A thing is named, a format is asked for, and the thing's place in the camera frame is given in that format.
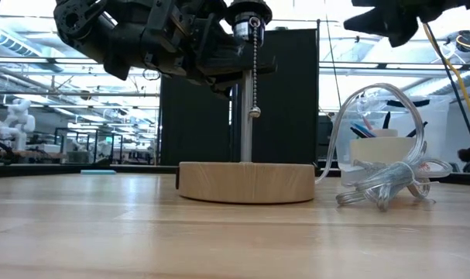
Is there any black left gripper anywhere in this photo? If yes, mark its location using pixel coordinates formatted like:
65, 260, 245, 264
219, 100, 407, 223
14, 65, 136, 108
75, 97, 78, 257
141, 0, 278, 96

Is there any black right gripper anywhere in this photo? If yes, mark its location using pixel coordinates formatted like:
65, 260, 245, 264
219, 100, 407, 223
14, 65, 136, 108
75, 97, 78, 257
342, 0, 470, 48

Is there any clear lamp cord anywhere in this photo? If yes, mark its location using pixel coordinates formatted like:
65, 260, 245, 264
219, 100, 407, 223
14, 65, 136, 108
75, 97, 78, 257
315, 82, 453, 212

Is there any black divider panel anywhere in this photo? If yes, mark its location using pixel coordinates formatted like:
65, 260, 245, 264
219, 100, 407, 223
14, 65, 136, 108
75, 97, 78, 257
159, 29, 321, 167

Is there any blue pen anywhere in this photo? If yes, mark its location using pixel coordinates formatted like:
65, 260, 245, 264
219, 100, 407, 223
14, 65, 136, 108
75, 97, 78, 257
350, 122, 377, 139

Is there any black marker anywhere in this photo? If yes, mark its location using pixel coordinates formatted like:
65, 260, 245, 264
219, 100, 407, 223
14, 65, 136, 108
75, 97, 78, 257
407, 121, 429, 139

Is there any clear plastic storage bin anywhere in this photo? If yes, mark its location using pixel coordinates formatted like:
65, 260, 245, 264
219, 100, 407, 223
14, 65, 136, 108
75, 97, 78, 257
331, 95, 451, 188

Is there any white pen cup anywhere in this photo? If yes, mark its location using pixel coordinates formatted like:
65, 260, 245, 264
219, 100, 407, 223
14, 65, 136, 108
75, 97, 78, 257
349, 129, 417, 164

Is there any yellow hanging cable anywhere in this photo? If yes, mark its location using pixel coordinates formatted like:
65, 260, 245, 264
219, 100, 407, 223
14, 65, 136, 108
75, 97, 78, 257
424, 25, 470, 133

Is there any black hanging cable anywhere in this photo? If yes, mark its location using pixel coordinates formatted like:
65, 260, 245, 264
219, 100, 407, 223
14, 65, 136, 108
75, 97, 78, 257
426, 25, 470, 156

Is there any black aluminium table frame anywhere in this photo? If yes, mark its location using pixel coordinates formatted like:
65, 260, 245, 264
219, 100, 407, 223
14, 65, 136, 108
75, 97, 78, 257
0, 163, 180, 178

